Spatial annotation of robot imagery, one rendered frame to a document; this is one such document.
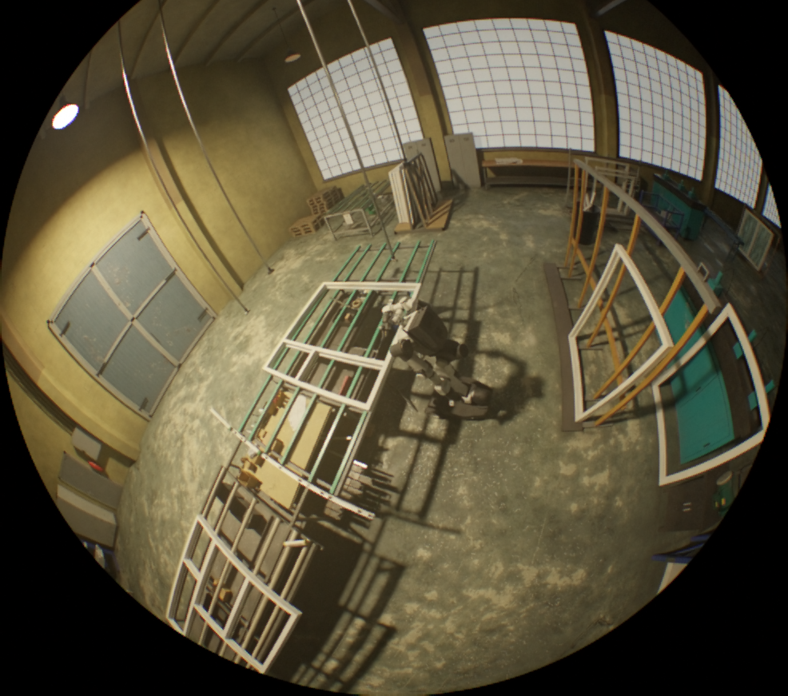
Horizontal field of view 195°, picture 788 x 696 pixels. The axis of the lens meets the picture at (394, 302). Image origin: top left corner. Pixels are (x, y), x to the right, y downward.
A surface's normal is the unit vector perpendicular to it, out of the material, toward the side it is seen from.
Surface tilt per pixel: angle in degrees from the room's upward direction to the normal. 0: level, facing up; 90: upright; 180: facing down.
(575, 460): 0
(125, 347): 90
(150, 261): 90
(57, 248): 90
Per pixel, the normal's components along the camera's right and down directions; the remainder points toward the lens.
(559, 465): -0.27, -0.70
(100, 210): 0.91, 0.04
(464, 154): -0.32, 0.71
